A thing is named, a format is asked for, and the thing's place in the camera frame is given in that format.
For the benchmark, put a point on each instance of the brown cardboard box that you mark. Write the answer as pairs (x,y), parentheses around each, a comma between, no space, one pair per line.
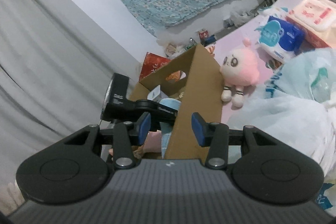
(202,87)

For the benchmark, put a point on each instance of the white packet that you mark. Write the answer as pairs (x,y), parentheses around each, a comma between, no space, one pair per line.
(155,94)

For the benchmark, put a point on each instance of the translucent plastic bag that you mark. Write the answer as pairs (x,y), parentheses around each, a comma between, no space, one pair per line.
(288,113)

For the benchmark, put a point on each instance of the grey curtain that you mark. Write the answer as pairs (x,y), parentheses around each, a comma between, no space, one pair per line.
(52,61)

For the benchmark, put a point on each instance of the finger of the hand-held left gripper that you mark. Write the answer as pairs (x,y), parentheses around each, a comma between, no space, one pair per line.
(165,110)

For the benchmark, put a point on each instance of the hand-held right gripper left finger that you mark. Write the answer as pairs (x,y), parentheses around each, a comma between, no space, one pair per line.
(144,127)

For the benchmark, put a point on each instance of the red snack bag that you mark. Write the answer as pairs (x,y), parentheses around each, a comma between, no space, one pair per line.
(151,64)

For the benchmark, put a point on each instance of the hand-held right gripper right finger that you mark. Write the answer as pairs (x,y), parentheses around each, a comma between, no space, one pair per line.
(198,132)

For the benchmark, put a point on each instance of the light blue soft item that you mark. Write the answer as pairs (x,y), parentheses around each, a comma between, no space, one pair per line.
(170,103)

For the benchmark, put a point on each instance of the white plastic bag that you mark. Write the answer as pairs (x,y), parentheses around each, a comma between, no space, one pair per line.
(237,18)

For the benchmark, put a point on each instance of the blue tissue pack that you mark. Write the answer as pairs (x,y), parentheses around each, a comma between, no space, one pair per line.
(281,35)

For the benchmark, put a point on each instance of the pink bed sheet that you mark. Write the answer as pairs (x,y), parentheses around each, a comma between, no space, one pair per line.
(244,32)

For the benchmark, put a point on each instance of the pink soft item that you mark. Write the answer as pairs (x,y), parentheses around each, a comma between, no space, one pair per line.
(152,142)

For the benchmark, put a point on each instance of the small orange-haired doll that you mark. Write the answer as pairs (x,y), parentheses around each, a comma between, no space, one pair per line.
(210,50)

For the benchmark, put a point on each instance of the pink plush doll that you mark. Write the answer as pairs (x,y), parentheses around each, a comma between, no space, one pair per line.
(240,66)

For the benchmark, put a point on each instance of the red white tissue pack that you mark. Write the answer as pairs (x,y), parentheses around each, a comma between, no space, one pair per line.
(313,14)

